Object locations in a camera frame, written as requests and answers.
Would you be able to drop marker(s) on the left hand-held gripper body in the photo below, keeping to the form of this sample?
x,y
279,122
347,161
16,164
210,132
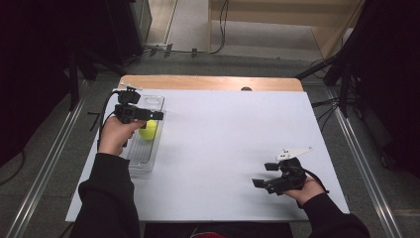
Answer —
x,y
130,112

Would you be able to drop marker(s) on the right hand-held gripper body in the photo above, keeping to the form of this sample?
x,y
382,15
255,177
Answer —
x,y
290,178

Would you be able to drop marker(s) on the yellow tennis ball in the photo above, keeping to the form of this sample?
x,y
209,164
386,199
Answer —
x,y
149,130

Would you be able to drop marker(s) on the clear plastic container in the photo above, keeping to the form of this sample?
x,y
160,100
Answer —
x,y
143,152

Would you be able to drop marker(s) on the person's right hand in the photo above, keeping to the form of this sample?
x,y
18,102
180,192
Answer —
x,y
307,195

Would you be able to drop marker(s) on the person's left hand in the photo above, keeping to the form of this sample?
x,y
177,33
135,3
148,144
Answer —
x,y
114,137

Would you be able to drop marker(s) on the white board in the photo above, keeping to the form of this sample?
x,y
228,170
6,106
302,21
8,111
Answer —
x,y
231,165

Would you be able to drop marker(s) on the wooden table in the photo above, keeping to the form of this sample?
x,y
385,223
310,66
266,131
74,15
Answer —
x,y
211,82

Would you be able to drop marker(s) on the black stand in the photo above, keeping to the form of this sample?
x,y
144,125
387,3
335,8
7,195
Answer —
x,y
343,86
73,86

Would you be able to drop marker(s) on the person's red clothing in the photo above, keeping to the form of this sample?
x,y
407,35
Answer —
x,y
211,235

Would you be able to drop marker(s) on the black tape strip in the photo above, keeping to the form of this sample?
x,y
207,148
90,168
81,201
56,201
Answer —
x,y
194,53

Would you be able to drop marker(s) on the black cabinet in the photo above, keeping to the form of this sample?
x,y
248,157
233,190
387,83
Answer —
x,y
128,29

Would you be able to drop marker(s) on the black curtain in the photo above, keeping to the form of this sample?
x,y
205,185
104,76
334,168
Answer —
x,y
33,66
389,82

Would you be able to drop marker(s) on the metal floor rail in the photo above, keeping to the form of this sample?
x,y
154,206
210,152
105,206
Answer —
x,y
44,177
363,165

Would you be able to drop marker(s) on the wooden shelf frame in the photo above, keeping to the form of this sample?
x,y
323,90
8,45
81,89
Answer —
x,y
330,36

